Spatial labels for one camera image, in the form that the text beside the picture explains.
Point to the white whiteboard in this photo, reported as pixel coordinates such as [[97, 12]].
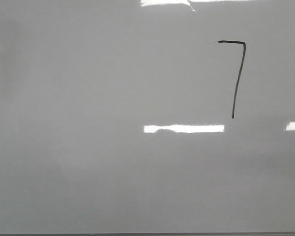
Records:
[[138, 116]]

